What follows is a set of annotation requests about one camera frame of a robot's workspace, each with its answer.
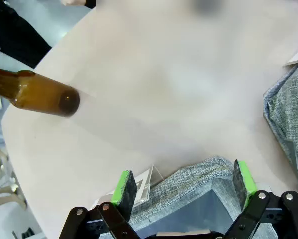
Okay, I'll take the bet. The brown glass bottle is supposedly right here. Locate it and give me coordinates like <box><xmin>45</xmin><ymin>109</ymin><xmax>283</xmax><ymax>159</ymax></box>
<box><xmin>0</xmin><ymin>66</ymin><xmax>81</xmax><ymax>118</ymax></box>

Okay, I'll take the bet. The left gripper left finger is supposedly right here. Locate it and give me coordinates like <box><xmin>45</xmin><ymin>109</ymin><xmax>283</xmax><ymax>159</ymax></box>
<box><xmin>58</xmin><ymin>170</ymin><xmax>141</xmax><ymax>239</ymax></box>

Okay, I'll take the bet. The person hand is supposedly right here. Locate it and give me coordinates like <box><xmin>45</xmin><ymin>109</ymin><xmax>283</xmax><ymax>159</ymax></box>
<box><xmin>60</xmin><ymin>0</ymin><xmax>86</xmax><ymax>7</ymax></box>

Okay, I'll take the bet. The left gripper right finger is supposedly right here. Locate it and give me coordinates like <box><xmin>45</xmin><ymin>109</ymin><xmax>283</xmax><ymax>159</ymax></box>
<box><xmin>223</xmin><ymin>159</ymin><xmax>298</xmax><ymax>239</ymax></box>

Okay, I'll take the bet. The person in black clothes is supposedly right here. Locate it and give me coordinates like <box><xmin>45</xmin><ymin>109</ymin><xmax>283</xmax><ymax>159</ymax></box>
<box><xmin>0</xmin><ymin>0</ymin><xmax>53</xmax><ymax>70</ymax></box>

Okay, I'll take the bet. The light wooden chair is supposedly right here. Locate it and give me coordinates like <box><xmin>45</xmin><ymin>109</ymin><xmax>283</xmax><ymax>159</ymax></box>
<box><xmin>0</xmin><ymin>146</ymin><xmax>28</xmax><ymax>213</ymax></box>

